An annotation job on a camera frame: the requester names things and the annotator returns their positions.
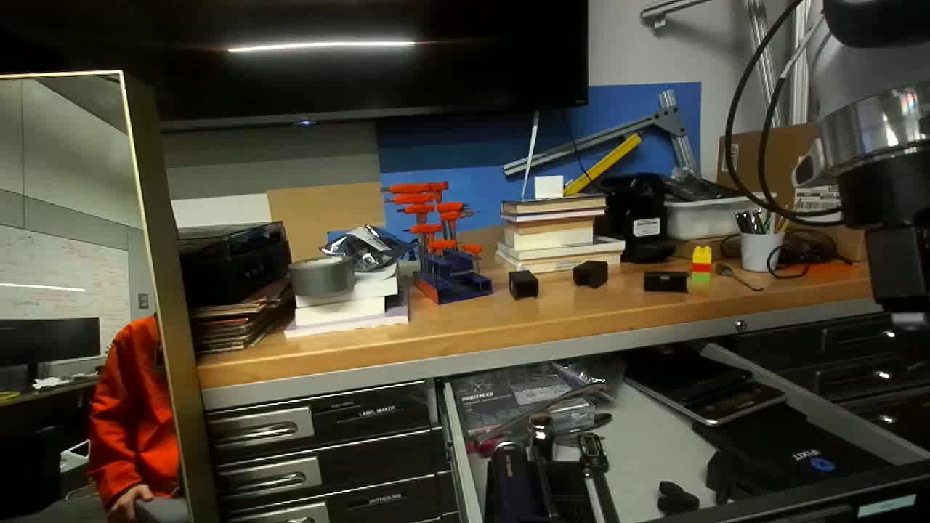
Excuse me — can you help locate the wall monitor screen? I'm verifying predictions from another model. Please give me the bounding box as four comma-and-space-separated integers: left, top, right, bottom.
148, 0, 589, 124

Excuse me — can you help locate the black case on counter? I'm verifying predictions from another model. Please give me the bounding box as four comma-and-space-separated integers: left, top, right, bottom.
181, 220, 291, 304

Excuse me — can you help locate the cardboard box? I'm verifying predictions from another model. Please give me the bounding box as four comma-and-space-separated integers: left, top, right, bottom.
719, 124, 817, 207

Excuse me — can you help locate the black block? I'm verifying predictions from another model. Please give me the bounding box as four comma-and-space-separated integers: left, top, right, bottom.
643, 269, 688, 294
508, 269, 538, 300
572, 262, 608, 288

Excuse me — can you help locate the grey drawer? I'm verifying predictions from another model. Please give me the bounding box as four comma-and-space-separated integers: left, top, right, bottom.
441, 342, 928, 523

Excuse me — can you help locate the closed drawer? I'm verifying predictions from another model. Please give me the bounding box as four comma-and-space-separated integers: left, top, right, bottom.
219, 430, 444, 502
206, 379, 437, 461

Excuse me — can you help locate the upper left closed drawer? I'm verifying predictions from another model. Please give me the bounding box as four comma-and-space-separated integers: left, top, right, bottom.
206, 379, 437, 461

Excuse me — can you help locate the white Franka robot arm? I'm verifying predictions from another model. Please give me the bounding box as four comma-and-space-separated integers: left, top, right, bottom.
815, 0, 930, 314

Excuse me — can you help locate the stack of books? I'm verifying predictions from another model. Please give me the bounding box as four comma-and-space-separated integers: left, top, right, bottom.
493, 195, 626, 272

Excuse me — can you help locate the red hex key set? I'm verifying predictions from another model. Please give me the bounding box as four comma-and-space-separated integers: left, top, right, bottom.
386, 179, 490, 304

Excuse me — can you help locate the middle left closed drawer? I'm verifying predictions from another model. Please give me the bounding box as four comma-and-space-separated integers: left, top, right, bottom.
219, 430, 444, 502

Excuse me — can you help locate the black kitchen scale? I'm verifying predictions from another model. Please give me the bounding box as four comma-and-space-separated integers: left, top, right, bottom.
621, 348, 785, 427

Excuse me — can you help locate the yellow red toy brick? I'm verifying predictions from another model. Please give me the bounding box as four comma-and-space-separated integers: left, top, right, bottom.
688, 244, 716, 288

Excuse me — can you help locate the person in orange jacket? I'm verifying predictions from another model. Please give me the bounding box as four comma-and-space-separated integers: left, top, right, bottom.
91, 317, 184, 523

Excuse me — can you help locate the grey duct tape roll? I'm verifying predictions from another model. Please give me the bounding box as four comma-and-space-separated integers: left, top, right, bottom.
291, 256, 354, 300

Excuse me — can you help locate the white pen cup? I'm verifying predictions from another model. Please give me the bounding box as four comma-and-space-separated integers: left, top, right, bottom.
739, 231, 783, 272

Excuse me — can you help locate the white plastic bin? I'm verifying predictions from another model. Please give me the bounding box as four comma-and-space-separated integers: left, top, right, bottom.
665, 196, 754, 241

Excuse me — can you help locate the black label printer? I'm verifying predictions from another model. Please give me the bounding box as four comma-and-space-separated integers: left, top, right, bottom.
601, 175, 674, 263

